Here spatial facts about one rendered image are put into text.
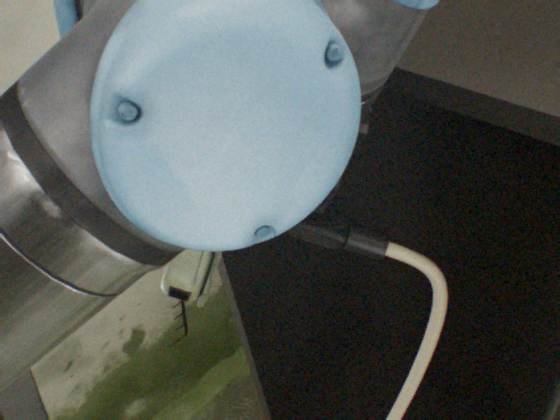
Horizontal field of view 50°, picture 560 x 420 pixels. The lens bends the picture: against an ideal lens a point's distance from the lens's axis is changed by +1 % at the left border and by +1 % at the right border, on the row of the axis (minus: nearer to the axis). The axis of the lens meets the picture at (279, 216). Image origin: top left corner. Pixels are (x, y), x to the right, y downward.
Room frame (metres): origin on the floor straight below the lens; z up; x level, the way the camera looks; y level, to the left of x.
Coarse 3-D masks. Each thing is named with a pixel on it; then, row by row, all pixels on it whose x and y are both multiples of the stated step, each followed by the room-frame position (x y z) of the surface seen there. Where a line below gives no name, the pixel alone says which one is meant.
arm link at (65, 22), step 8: (56, 0) 0.29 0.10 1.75; (64, 0) 0.29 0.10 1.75; (72, 0) 0.29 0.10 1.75; (80, 0) 0.29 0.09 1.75; (56, 8) 0.29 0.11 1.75; (64, 8) 0.29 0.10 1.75; (72, 8) 0.29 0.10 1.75; (80, 8) 0.29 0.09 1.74; (56, 16) 0.29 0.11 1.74; (64, 16) 0.29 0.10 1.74; (72, 16) 0.29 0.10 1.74; (80, 16) 0.29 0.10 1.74; (64, 24) 0.29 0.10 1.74; (72, 24) 0.29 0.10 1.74; (64, 32) 0.29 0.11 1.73
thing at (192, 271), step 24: (312, 216) 0.50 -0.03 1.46; (336, 216) 0.51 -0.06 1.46; (312, 240) 0.49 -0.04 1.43; (336, 240) 0.49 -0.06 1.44; (360, 240) 0.49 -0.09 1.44; (384, 240) 0.49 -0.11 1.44; (168, 264) 0.42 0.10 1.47; (192, 264) 0.42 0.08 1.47; (216, 264) 0.43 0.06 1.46; (168, 288) 0.41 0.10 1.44; (192, 288) 0.40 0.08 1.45
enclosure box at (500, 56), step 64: (448, 0) 0.58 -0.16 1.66; (512, 0) 0.57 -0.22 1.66; (448, 64) 0.48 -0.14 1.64; (512, 64) 0.47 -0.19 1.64; (384, 128) 0.96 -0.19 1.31; (448, 128) 0.87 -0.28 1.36; (512, 128) 0.42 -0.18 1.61; (384, 192) 0.99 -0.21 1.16; (448, 192) 0.89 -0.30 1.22; (512, 192) 0.81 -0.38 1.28; (256, 256) 0.88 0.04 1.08; (320, 256) 1.05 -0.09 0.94; (384, 256) 1.02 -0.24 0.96; (448, 256) 0.91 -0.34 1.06; (512, 256) 0.82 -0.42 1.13; (256, 320) 0.88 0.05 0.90; (320, 320) 1.06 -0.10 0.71; (384, 320) 1.06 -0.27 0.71; (448, 320) 0.93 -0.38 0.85; (512, 320) 0.83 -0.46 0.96; (256, 384) 0.87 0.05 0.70; (320, 384) 1.03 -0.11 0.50; (384, 384) 1.01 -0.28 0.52; (448, 384) 0.96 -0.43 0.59; (512, 384) 0.84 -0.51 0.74
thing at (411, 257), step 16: (400, 256) 0.49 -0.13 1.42; (416, 256) 0.49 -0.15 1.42; (432, 272) 0.49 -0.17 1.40; (432, 320) 0.48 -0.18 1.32; (432, 336) 0.48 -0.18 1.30; (432, 352) 0.48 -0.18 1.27; (416, 368) 0.48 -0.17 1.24; (416, 384) 0.48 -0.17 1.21; (400, 400) 0.48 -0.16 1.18; (400, 416) 0.48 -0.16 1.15
